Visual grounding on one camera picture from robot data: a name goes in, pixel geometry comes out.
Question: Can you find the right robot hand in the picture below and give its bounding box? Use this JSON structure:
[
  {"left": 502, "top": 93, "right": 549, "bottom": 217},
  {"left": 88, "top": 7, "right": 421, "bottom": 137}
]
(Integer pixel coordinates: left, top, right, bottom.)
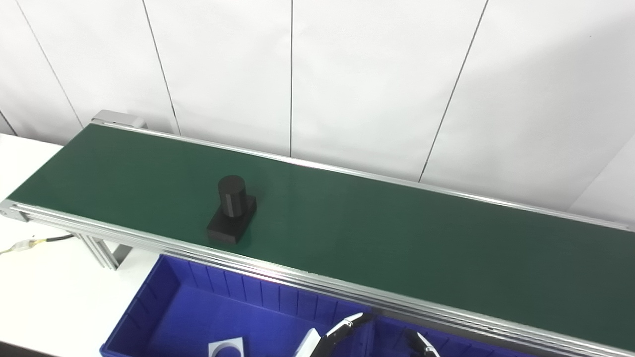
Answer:
[{"left": 407, "top": 330, "right": 440, "bottom": 357}]

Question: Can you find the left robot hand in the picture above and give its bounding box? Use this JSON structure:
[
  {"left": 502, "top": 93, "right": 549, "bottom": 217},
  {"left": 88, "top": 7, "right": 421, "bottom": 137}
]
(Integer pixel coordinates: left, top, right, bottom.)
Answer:
[{"left": 296, "top": 312, "right": 376, "bottom": 357}]

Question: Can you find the black cylinder block part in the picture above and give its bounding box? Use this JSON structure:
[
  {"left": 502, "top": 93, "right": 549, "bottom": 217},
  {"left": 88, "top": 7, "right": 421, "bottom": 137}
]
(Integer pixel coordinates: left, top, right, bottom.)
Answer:
[{"left": 206, "top": 175, "right": 258, "bottom": 244}]

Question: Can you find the green conveyor belt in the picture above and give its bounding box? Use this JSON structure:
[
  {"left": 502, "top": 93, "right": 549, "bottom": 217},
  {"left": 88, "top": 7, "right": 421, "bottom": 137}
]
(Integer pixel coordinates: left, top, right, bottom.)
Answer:
[
  {"left": 0, "top": 119, "right": 635, "bottom": 357},
  {"left": 7, "top": 123, "right": 635, "bottom": 351}
]

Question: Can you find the blue bin with white parts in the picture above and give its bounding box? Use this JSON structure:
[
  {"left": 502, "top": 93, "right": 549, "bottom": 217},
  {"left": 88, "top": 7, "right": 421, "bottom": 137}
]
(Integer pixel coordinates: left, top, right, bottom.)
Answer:
[{"left": 99, "top": 254, "right": 376, "bottom": 357}]

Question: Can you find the aluminium conveyor leg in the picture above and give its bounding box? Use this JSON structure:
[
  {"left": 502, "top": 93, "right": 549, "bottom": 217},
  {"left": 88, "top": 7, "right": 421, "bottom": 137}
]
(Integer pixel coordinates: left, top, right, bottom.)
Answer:
[{"left": 73, "top": 234, "right": 132, "bottom": 271}]

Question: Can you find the grey conveyor end housing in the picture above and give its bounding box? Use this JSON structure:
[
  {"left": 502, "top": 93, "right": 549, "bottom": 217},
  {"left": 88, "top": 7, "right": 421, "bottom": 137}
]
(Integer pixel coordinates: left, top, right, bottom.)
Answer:
[{"left": 91, "top": 110, "right": 147, "bottom": 131}]

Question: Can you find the white square ring part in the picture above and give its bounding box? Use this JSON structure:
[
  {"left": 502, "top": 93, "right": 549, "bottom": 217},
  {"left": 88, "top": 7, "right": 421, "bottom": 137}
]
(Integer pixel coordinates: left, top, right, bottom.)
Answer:
[{"left": 208, "top": 337, "right": 245, "bottom": 357}]

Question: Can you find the black cable with yellow connector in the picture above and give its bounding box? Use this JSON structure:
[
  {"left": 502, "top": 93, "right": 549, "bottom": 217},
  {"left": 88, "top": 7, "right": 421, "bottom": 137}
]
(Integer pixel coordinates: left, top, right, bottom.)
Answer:
[{"left": 0, "top": 234, "right": 75, "bottom": 256}]

